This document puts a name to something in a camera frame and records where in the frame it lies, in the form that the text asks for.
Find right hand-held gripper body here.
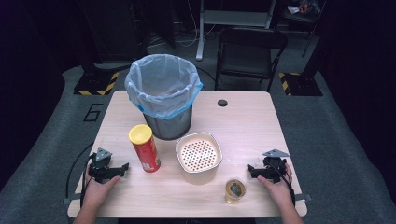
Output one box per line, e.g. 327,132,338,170
261,148,291,185

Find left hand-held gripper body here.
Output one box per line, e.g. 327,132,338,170
88,147,114,185

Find red chips can yellow lid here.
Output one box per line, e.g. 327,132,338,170
128,123,162,174

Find glass cup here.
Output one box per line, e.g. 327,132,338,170
224,177,247,205

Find beige square strainer container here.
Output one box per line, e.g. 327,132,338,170
175,132,224,187

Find person's left hand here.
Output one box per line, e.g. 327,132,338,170
81,175,121,210

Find person's right hand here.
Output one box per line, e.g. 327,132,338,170
256,163,295,209

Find metal mesh trash bin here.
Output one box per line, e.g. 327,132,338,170
142,105,193,141

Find hazard striped stand base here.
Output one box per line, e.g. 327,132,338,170
73,70,121,96
278,71,324,97

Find blue plastic bin liner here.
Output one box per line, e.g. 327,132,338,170
124,53,205,121

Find black folding chair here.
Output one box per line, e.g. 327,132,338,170
214,26,290,93

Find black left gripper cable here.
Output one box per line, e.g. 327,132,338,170
79,152,96,209

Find white cables on floor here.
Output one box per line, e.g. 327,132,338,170
174,0,217,49

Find white desk frame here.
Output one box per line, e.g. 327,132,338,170
195,0,278,62

